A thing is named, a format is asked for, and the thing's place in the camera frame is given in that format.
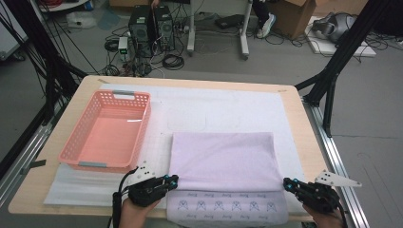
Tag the brown cardboard box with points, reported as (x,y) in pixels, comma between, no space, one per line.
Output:
(291,15)

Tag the person's left hand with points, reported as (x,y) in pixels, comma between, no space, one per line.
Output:
(133,215)

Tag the white metal stand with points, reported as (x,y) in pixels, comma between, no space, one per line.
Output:
(191,31)

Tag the pink plastic basket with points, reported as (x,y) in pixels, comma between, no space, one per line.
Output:
(111,136)

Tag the aluminium rail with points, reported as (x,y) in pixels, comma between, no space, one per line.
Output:
(342,158)
(28,152)

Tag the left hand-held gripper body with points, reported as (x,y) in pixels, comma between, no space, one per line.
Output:
(147,191)

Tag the white foam mat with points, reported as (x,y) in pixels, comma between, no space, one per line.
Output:
(221,107)

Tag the round white table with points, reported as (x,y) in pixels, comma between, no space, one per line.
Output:
(63,5)

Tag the clear plastic bag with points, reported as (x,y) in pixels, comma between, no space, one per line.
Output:
(80,19)

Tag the grey rounded device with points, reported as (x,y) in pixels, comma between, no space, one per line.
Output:
(337,25)

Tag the white cabinet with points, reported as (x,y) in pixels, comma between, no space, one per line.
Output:
(9,38)

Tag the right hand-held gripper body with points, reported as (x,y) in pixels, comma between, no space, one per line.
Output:
(320,198)

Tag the flat black device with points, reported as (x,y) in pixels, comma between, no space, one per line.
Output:
(229,20)

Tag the grey tape strip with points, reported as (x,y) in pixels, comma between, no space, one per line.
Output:
(34,164)

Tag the black metal frame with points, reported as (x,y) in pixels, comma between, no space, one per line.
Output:
(31,31)
(348,41)

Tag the black computer tower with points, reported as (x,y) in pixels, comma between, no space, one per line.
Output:
(141,28)
(164,28)

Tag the small white box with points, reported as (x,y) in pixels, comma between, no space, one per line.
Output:
(123,44)

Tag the lavender printed towel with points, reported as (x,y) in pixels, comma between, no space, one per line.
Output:
(225,161)

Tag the person's right hand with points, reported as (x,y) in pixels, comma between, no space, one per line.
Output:
(326,221)

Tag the white foam board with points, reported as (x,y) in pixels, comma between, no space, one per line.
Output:
(326,47)

